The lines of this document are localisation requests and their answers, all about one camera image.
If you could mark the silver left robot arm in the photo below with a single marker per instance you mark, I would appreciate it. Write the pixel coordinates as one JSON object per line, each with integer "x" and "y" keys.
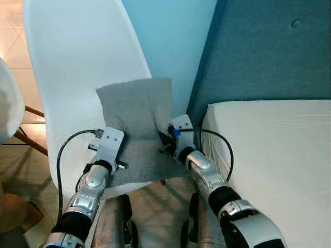
{"x": 85, "y": 199}

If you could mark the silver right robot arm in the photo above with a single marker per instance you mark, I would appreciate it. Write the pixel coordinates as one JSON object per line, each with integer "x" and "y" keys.
{"x": 222, "y": 196}

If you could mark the brown wooden chair leg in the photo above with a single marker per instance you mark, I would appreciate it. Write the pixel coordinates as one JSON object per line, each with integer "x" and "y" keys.
{"x": 32, "y": 142}
{"x": 34, "y": 111}

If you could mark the white plastic shell chair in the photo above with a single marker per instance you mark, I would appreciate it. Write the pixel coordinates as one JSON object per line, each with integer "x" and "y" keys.
{"x": 77, "y": 67}

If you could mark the white rounded chair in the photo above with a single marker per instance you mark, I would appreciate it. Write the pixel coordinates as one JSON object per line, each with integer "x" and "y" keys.
{"x": 9, "y": 103}

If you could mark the silver left robot leg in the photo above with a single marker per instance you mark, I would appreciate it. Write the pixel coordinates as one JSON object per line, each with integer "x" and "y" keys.
{"x": 114, "y": 227}

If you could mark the silver robot leg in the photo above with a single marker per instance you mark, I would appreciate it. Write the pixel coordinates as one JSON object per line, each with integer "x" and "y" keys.
{"x": 201, "y": 227}
{"x": 114, "y": 227}

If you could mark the silver right robot leg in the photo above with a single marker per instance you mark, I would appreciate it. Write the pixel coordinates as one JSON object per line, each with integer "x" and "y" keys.
{"x": 201, "y": 227}

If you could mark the bed with cream sheet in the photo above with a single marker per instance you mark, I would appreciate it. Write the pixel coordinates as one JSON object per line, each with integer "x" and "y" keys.
{"x": 279, "y": 170}

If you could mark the teal upholstered headboard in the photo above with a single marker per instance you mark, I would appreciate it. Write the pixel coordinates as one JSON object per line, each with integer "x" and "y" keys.
{"x": 258, "y": 57}

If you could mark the tan person foot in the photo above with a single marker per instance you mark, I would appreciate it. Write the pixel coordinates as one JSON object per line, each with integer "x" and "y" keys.
{"x": 18, "y": 213}

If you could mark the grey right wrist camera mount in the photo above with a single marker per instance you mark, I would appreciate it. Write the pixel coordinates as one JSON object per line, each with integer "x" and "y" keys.
{"x": 183, "y": 130}

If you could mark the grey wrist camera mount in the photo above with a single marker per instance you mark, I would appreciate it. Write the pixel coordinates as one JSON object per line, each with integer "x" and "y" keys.
{"x": 183, "y": 130}
{"x": 111, "y": 143}

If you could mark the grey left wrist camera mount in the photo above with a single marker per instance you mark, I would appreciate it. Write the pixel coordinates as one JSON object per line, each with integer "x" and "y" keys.
{"x": 111, "y": 143}

